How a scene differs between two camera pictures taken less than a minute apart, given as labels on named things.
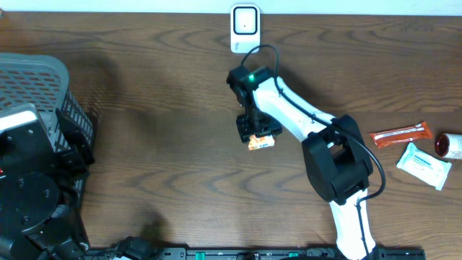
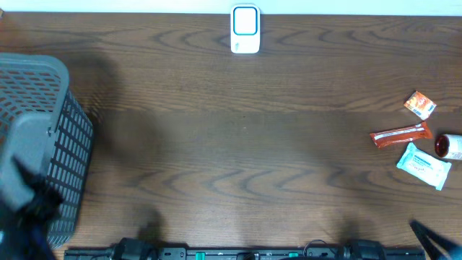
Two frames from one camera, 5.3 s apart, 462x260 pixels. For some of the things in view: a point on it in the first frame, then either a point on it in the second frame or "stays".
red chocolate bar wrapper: [417, 131] stays
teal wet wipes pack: [425, 167] stays
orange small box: [255, 143] to [420, 105]
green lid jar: [449, 145] stays
